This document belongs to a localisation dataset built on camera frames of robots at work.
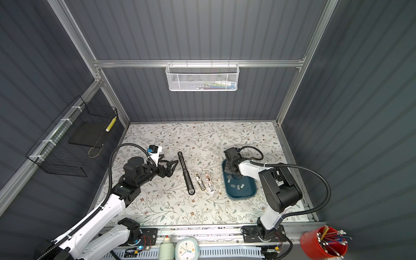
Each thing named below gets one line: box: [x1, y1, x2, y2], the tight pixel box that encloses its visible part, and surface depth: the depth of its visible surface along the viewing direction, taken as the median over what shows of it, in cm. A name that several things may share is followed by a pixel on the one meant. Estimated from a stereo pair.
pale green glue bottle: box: [158, 235, 175, 260], surface depth 66 cm
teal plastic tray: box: [221, 158, 257, 200], surface depth 90 cm
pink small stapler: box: [205, 173, 216, 194], surface depth 90 cm
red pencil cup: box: [299, 225, 348, 260], surface depth 62 cm
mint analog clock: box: [174, 236, 200, 260], surface depth 69 cm
